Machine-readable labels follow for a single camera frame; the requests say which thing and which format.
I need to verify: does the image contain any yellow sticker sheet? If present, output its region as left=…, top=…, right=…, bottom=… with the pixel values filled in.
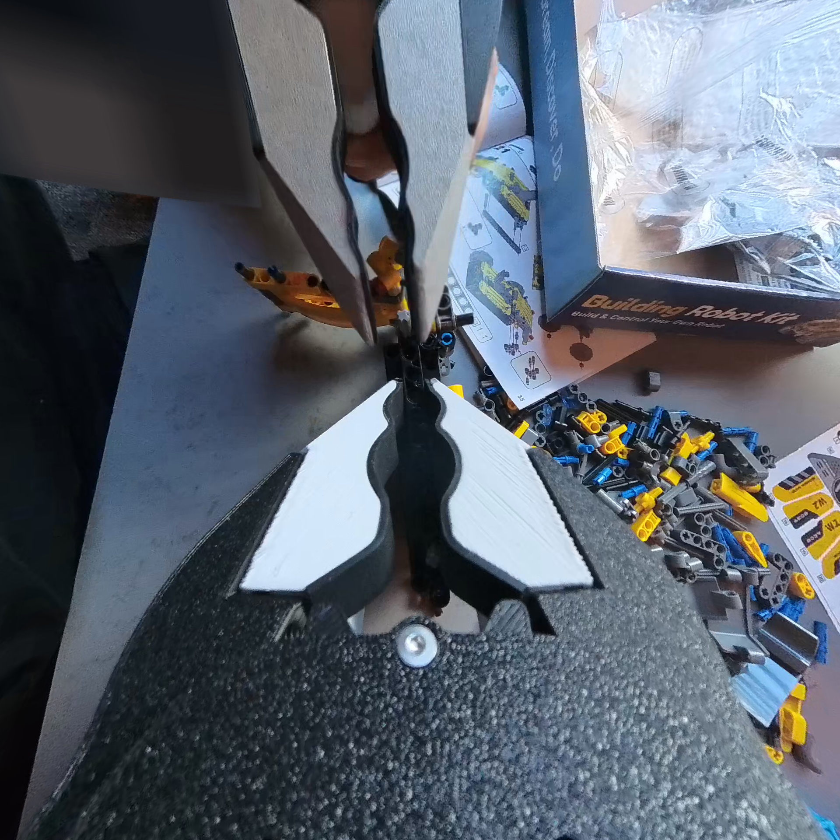
left=764, top=423, right=840, bottom=631

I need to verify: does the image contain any person's left hand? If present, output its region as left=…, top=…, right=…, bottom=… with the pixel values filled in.
left=340, top=97, right=397, bottom=185

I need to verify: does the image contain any clear plastic wrapping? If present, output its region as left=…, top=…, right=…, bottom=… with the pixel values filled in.
left=577, top=0, right=840, bottom=294

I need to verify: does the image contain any instruction booklet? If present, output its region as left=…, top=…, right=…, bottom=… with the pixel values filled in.
left=377, top=66, right=657, bottom=408

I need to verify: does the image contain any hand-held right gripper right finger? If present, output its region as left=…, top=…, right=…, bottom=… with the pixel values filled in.
left=427, top=379, right=595, bottom=616

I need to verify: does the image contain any grey desk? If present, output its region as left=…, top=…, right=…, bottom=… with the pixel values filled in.
left=20, top=59, right=840, bottom=840

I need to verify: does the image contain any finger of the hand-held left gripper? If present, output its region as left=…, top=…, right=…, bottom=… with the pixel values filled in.
left=373, top=0, right=501, bottom=340
left=225, top=0, right=380, bottom=347

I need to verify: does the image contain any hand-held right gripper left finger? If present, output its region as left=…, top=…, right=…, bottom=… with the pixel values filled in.
left=239, top=379, right=404, bottom=616

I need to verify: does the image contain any blue cardboard kit box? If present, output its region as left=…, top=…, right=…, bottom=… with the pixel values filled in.
left=521, top=0, right=840, bottom=350

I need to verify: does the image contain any yellow black brick model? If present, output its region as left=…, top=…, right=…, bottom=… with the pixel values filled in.
left=235, top=236, right=475, bottom=608

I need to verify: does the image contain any pile of small building bricks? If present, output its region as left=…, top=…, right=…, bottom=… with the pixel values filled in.
left=476, top=384, right=828, bottom=765

